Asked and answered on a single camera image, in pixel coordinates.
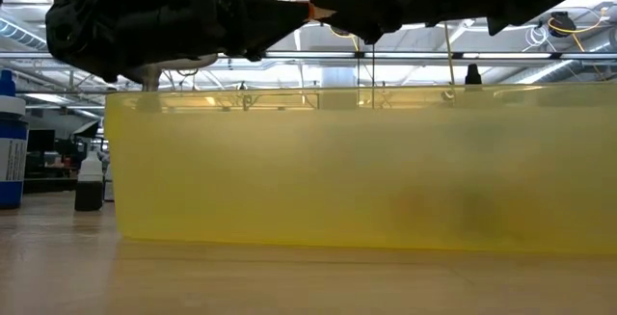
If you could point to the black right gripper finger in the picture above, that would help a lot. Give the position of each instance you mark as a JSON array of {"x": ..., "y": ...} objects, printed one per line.
[{"x": 366, "y": 7}]

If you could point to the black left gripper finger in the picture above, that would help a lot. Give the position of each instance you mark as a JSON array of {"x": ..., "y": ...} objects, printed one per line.
[{"x": 265, "y": 21}]

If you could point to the large blue-capped coloring bottle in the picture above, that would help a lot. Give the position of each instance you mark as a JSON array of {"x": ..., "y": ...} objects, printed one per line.
[{"x": 12, "y": 161}]

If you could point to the large black-capped coloring bottle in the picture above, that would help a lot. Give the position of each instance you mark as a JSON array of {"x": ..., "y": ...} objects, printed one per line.
[{"x": 473, "y": 76}]

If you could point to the yellow translucent plastic bin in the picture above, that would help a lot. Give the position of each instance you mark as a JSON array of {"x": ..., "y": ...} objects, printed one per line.
[{"x": 289, "y": 175}]

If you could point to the black computer monitor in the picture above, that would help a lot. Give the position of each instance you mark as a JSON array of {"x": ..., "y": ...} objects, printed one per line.
[{"x": 41, "y": 144}]

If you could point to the small pink-capped dropper bottle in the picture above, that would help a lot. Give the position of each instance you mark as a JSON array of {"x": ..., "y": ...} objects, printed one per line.
[{"x": 108, "y": 185}]

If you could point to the small dark liquid dropper bottle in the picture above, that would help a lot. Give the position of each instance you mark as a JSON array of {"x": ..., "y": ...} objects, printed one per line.
[{"x": 89, "y": 194}]

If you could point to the silver ventilation duct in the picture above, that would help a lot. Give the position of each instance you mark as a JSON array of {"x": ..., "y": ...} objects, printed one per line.
[{"x": 554, "y": 75}]

